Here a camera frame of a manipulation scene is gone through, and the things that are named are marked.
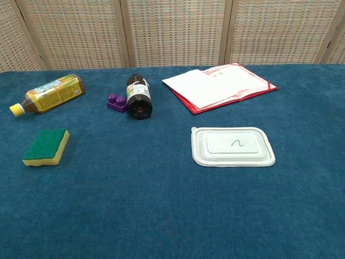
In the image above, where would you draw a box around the red certificate folder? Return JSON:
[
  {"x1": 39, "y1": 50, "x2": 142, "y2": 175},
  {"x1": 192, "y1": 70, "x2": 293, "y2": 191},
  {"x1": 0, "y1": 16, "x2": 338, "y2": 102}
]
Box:
[{"x1": 161, "y1": 63, "x2": 279, "y2": 115}]

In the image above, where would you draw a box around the green and yellow sponge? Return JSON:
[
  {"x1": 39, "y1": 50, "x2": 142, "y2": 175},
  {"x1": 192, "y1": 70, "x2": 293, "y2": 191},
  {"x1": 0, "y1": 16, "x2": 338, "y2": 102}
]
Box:
[{"x1": 22, "y1": 128, "x2": 70, "y2": 167}]

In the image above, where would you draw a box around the tea bottle with yellow cap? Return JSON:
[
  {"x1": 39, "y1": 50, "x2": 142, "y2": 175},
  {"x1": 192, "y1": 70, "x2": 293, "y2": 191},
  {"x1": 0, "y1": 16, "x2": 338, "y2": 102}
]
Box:
[{"x1": 9, "y1": 73, "x2": 86, "y2": 117}]

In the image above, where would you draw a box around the blue tablecloth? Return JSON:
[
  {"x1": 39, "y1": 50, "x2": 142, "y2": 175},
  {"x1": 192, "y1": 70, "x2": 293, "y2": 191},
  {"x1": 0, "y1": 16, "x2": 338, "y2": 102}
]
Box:
[{"x1": 0, "y1": 64, "x2": 345, "y2": 259}]

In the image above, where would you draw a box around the woven folding screen panel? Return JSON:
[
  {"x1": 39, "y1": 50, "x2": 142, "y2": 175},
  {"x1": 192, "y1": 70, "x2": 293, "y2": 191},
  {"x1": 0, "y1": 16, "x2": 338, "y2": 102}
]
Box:
[
  {"x1": 218, "y1": 0, "x2": 345, "y2": 65},
  {"x1": 0, "y1": 0, "x2": 46, "y2": 73},
  {"x1": 322, "y1": 26, "x2": 345, "y2": 65},
  {"x1": 120, "y1": 0, "x2": 234, "y2": 68},
  {"x1": 16, "y1": 0, "x2": 132, "y2": 70}
]

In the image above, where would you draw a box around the purple toy building brick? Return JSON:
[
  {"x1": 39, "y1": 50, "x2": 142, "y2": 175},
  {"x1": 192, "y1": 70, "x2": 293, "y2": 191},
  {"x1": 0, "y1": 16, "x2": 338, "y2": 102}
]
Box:
[{"x1": 106, "y1": 93, "x2": 128, "y2": 114}]

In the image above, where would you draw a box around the white lidded food container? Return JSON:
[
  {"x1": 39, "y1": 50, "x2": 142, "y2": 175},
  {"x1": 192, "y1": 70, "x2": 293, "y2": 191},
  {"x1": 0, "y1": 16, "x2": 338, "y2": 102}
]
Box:
[{"x1": 190, "y1": 126, "x2": 276, "y2": 168}]

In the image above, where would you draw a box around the dark brown glass bottle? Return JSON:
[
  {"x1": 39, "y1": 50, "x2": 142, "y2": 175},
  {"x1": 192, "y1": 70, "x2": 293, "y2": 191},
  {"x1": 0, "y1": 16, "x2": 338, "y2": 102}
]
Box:
[{"x1": 126, "y1": 73, "x2": 154, "y2": 120}]

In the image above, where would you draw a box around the white paper sheet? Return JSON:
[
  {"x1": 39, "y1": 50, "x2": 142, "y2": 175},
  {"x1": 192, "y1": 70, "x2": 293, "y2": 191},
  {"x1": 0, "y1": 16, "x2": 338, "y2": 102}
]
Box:
[{"x1": 161, "y1": 69, "x2": 240, "y2": 110}]

